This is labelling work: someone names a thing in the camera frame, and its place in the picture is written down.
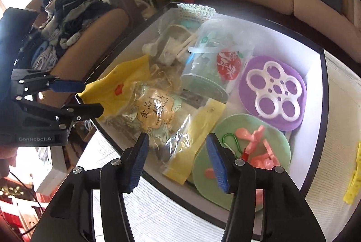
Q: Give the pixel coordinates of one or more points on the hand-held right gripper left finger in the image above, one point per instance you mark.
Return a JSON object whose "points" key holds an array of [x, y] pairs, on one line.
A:
{"points": [[138, 166]]}

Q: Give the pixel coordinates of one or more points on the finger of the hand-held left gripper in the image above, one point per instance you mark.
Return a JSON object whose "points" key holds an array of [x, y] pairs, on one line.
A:
{"points": [[69, 86], [84, 111]]}

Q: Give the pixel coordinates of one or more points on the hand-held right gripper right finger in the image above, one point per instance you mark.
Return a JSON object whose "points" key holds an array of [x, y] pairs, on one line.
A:
{"points": [[217, 166]]}

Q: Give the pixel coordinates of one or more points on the yellow snack bag clear window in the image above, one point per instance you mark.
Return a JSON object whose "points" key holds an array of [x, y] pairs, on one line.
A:
{"points": [[124, 81]]}

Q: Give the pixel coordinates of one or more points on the dark box with white interior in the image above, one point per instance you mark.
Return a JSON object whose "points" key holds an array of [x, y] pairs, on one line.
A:
{"points": [[311, 81]]}

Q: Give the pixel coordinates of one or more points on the desktop with striped white cloth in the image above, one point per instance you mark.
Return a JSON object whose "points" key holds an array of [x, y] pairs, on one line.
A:
{"points": [[169, 211]]}

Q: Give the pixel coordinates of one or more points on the person's left hand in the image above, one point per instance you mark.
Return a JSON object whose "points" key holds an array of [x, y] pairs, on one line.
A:
{"points": [[7, 159]]}

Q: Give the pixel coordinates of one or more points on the green carabiner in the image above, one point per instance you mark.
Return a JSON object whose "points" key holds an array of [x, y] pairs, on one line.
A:
{"points": [[232, 139]]}

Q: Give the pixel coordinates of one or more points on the pink flower ornament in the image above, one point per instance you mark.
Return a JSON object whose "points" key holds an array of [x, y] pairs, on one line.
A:
{"points": [[258, 135]]}

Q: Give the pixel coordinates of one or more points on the green round mat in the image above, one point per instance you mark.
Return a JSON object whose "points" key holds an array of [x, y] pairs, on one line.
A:
{"points": [[270, 185]]}

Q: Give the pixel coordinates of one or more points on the pile of folded clothes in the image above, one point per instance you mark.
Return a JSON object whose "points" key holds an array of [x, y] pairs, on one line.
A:
{"points": [[70, 13]]}

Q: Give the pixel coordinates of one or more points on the brown armchair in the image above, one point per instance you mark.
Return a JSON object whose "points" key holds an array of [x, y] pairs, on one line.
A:
{"points": [[107, 30]]}

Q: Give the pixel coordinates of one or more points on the purple flower-shaped mat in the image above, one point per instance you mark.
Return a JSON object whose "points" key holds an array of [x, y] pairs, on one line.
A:
{"points": [[249, 98]]}

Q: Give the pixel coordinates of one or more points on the white perforated flower trivet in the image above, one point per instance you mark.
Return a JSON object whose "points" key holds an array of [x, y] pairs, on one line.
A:
{"points": [[277, 104]]}

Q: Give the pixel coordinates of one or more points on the clear bag of beige snacks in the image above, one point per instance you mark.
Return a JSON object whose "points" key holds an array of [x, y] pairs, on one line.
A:
{"points": [[166, 75]]}

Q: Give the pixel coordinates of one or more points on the white plastic scoop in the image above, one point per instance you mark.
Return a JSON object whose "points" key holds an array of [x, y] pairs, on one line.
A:
{"points": [[152, 48]]}

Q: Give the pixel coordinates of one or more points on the clear plastic cups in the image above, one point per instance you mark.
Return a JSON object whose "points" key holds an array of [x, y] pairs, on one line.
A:
{"points": [[208, 70]]}

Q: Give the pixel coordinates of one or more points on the yellow sachet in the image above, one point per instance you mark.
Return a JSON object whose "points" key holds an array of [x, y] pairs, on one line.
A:
{"points": [[352, 191], [356, 157]]}

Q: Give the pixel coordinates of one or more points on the white lace item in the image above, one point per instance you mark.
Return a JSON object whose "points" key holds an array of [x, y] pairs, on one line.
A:
{"points": [[197, 9]]}

